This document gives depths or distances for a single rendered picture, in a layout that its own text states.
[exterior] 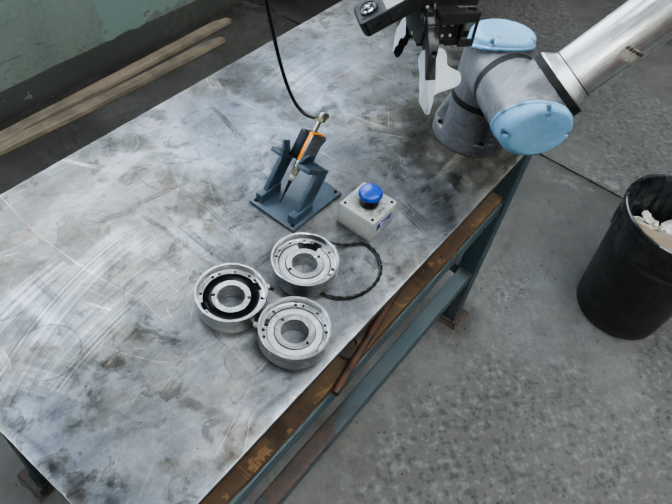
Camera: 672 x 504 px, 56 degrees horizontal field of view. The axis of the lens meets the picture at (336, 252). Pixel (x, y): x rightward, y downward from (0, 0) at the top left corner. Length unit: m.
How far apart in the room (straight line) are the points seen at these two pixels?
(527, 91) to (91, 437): 0.81
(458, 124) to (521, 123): 0.21
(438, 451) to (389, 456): 0.13
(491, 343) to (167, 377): 1.27
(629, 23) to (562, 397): 1.18
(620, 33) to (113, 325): 0.86
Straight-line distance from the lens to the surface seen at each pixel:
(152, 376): 0.91
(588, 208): 2.52
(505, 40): 1.16
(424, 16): 0.92
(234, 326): 0.91
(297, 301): 0.93
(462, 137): 1.24
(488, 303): 2.07
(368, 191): 1.03
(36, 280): 1.04
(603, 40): 1.09
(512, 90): 1.08
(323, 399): 1.18
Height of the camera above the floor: 1.59
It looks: 50 degrees down
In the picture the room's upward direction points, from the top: 10 degrees clockwise
